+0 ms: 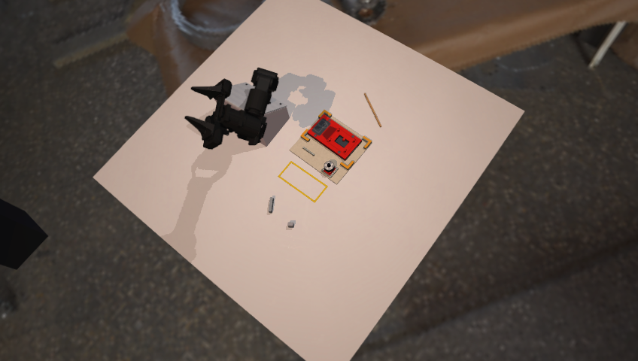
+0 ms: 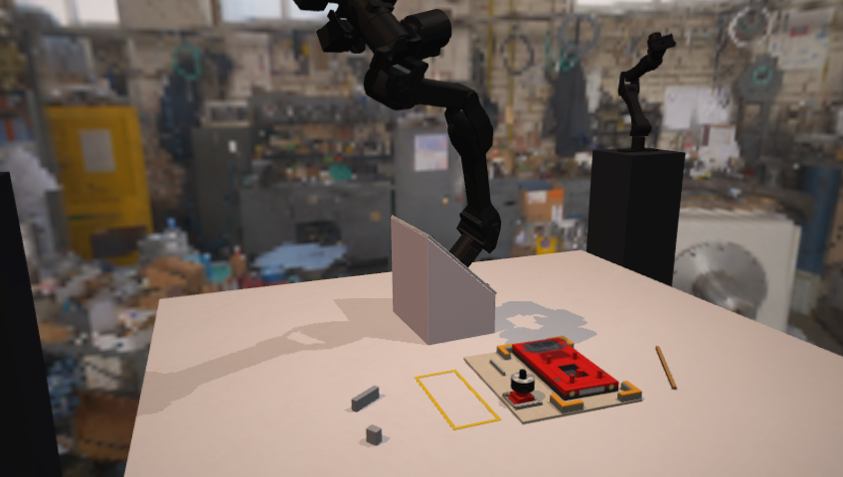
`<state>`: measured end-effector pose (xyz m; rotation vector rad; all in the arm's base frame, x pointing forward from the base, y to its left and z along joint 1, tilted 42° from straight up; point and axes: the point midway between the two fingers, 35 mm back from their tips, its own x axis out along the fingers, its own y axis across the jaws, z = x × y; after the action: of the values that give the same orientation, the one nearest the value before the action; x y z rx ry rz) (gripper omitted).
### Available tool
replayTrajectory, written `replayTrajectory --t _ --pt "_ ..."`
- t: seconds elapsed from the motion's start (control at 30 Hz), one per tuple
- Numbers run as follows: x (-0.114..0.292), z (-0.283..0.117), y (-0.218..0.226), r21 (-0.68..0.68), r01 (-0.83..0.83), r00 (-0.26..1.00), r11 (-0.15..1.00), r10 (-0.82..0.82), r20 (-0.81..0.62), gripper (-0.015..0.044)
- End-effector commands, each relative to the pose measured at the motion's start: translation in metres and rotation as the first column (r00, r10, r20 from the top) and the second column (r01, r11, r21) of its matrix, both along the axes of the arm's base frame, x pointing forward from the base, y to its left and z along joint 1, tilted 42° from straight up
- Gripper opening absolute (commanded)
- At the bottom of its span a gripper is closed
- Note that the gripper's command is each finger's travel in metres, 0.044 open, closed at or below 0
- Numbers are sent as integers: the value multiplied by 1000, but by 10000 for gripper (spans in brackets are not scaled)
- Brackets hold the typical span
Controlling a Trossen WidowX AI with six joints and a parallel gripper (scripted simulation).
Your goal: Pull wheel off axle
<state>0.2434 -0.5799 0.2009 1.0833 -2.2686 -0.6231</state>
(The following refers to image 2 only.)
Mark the yellow rectangular outline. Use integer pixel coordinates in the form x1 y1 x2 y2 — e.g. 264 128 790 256
415 370 502 430

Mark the brown wooden stick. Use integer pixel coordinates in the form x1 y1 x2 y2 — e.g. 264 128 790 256
656 346 677 390

